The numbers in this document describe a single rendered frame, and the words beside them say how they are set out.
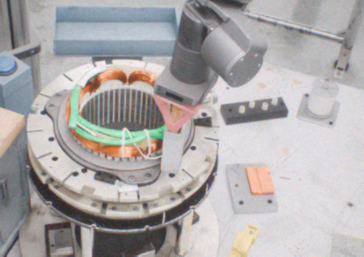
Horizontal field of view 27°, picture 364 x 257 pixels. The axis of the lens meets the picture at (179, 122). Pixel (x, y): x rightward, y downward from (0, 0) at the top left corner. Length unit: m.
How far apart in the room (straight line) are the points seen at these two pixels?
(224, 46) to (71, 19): 0.67
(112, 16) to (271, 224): 0.53
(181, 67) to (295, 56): 2.17
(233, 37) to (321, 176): 0.77
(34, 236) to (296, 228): 0.52
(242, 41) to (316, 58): 2.26
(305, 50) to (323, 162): 1.56
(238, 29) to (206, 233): 0.64
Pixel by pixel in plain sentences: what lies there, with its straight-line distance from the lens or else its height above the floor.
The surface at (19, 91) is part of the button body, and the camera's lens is 1.45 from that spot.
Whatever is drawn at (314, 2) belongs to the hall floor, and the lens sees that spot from 3.48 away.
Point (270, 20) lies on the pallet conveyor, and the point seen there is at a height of 0.15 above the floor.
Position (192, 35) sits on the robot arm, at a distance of 0.96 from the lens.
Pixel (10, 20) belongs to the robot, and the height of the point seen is 1.00.
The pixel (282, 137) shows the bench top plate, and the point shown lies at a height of 0.78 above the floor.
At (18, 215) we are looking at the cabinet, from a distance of 1.46.
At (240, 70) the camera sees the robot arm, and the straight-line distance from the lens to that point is 0.93.
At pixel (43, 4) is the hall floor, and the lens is 3.31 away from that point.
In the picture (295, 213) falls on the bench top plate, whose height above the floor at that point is 0.78.
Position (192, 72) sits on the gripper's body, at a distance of 1.00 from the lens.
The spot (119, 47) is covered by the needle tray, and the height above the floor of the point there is 1.05.
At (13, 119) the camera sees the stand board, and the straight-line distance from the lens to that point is 1.29.
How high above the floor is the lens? 1.99
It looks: 46 degrees down
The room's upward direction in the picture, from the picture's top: 6 degrees clockwise
